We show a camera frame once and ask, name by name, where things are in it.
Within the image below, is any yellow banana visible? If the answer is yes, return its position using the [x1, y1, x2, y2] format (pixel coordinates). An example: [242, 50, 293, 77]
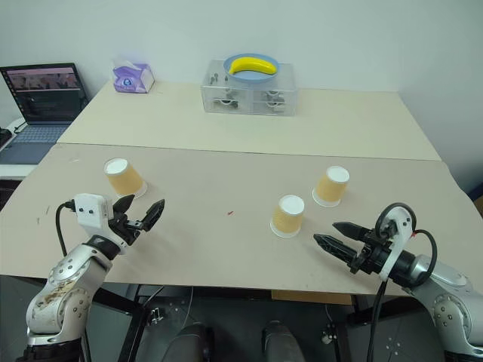
[229, 57, 278, 76]

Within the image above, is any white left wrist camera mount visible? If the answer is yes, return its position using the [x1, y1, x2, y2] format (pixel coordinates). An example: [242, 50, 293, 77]
[73, 192, 128, 250]

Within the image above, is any clear acrylic drawer box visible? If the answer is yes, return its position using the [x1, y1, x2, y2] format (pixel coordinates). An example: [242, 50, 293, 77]
[199, 59, 296, 117]

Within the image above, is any blue plate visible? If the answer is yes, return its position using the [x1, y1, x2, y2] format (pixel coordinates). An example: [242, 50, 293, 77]
[222, 52, 281, 83]

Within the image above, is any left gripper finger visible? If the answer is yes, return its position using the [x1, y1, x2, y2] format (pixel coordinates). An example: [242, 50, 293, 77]
[140, 198, 167, 232]
[112, 193, 136, 220]

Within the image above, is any black table frame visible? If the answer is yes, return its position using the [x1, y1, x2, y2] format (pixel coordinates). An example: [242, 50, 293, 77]
[90, 284, 427, 362]

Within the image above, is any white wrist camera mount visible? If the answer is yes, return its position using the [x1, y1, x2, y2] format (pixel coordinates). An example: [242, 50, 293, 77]
[73, 192, 128, 250]
[379, 206, 417, 282]

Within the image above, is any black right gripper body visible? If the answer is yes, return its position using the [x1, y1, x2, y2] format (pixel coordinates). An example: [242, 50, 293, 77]
[348, 222, 395, 275]

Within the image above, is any grey laptop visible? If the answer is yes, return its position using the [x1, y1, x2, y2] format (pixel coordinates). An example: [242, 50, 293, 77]
[0, 62, 90, 165]

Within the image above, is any black object beside laptop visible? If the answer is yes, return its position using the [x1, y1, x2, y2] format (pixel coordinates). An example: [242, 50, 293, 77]
[0, 127, 14, 152]

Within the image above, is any purple tissue box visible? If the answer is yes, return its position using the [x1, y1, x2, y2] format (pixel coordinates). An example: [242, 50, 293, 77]
[112, 58, 155, 94]

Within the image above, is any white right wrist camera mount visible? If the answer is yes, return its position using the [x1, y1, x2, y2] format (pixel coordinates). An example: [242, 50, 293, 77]
[379, 206, 417, 282]

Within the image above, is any orange paper cup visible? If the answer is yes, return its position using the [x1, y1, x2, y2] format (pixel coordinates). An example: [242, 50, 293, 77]
[103, 157, 148, 200]
[312, 165, 351, 208]
[269, 194, 306, 238]

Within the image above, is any dark rounded shape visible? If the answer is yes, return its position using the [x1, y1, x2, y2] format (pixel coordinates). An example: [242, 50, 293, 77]
[165, 322, 216, 362]
[262, 320, 305, 362]

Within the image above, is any brown cardboard piece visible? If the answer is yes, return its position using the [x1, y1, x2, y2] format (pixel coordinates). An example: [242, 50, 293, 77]
[271, 290, 352, 305]

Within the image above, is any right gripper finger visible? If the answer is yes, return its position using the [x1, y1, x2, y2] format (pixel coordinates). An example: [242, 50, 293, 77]
[313, 233, 358, 265]
[331, 221, 370, 243]

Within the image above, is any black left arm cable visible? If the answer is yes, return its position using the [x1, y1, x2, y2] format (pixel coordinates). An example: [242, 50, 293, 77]
[55, 201, 77, 258]

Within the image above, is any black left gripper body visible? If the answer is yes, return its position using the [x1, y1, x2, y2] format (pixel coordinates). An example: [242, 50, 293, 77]
[108, 215, 147, 249]

